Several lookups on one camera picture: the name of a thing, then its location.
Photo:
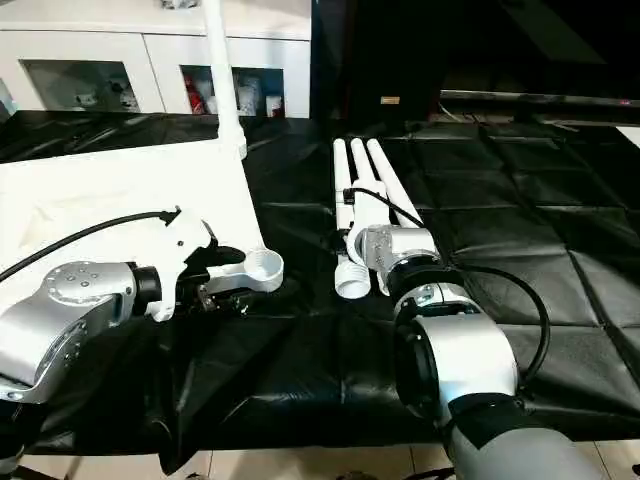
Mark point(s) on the white sideboard cabinet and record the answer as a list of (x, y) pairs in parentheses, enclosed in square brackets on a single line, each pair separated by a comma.
[(100, 45)]

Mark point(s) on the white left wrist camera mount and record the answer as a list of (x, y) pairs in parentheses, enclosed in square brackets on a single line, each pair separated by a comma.
[(182, 230)]

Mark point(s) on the white jar red base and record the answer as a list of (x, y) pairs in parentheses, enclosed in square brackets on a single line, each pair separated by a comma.
[(273, 106)]

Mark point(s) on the black mat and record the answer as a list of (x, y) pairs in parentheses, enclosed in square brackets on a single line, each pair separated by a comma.
[(525, 225)]

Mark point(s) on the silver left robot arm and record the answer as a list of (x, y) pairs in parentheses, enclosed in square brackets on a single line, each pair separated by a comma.
[(65, 310)]

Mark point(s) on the dark ornament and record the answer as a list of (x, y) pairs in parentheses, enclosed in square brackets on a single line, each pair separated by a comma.
[(180, 4)]

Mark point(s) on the black cabinet with gold label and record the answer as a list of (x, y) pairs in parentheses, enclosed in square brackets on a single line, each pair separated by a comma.
[(380, 55)]

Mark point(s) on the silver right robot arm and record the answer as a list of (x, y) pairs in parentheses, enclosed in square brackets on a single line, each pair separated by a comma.
[(450, 350)]

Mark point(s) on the white plastic table top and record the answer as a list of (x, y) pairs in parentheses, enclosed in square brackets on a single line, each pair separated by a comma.
[(125, 185)]

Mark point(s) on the white plastic table leg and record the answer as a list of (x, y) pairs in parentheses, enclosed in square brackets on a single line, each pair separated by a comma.
[(342, 165), (395, 185), (359, 160), (222, 75)]

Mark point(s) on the dark metal bar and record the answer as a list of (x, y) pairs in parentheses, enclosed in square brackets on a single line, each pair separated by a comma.
[(540, 98)]

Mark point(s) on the red bottle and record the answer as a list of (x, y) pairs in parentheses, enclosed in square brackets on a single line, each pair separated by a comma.
[(195, 97)]

